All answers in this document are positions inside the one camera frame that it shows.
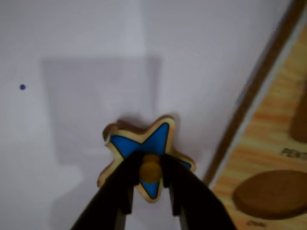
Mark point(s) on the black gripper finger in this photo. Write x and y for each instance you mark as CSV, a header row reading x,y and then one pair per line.
x,y
192,191
115,187

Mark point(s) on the blue star puzzle piece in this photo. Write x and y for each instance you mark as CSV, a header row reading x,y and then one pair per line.
x,y
153,141

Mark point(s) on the wooden shape puzzle board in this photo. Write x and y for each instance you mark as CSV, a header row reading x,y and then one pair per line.
x,y
263,143

